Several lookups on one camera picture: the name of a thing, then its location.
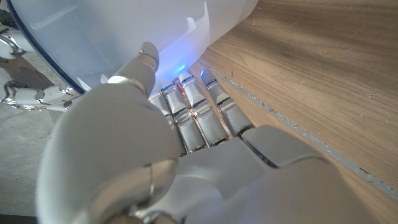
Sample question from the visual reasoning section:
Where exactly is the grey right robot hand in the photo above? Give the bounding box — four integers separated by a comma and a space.
0, 26, 75, 113

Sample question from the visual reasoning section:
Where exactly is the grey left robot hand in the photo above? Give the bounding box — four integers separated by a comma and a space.
35, 42, 383, 224

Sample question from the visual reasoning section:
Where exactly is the dark blue pitcher lid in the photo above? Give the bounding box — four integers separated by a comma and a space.
6, 0, 86, 95

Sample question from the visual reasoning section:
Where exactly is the translucent plastic pitcher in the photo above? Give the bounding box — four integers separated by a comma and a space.
7, 0, 259, 94

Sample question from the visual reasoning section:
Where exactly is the wooden table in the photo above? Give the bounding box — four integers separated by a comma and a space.
198, 60, 398, 202

